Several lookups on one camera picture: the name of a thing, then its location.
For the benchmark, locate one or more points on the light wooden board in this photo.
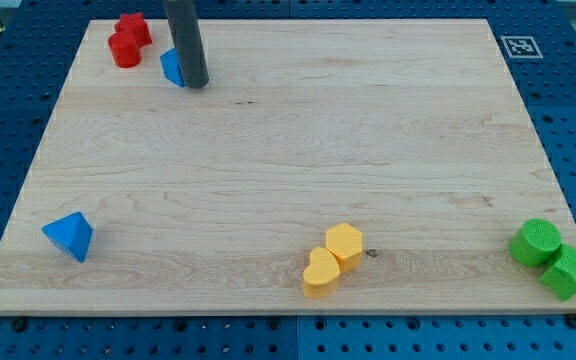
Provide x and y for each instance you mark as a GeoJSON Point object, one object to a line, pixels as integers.
{"type": "Point", "coordinates": [209, 201]}

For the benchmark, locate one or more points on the green star block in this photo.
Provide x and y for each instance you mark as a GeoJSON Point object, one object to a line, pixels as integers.
{"type": "Point", "coordinates": [560, 272]}

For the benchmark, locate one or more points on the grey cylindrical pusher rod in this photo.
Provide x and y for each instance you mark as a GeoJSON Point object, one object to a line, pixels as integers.
{"type": "Point", "coordinates": [183, 24]}

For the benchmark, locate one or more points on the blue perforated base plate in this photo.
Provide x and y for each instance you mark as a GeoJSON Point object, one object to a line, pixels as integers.
{"type": "Point", "coordinates": [37, 49]}

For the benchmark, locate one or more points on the red cylinder block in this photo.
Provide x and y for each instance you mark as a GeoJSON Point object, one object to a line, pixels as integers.
{"type": "Point", "coordinates": [124, 49]}

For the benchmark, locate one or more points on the yellow hexagon block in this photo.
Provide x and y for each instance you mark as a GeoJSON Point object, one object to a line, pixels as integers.
{"type": "Point", "coordinates": [345, 242]}

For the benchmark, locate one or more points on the blue cube block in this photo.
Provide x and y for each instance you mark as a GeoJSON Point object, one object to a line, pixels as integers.
{"type": "Point", "coordinates": [171, 67]}

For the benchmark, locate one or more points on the red star block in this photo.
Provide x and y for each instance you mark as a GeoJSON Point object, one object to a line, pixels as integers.
{"type": "Point", "coordinates": [135, 24]}

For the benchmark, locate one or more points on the yellow heart block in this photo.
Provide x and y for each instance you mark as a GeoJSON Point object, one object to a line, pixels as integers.
{"type": "Point", "coordinates": [321, 276]}

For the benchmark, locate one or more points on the green cylinder block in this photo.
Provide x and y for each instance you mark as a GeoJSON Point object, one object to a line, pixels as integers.
{"type": "Point", "coordinates": [535, 241]}

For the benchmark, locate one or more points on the blue triangular block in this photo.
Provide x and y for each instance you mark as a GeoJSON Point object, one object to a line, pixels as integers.
{"type": "Point", "coordinates": [71, 234]}

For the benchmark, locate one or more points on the white fiducial marker tag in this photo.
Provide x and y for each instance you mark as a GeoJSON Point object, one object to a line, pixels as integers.
{"type": "Point", "coordinates": [521, 47]}

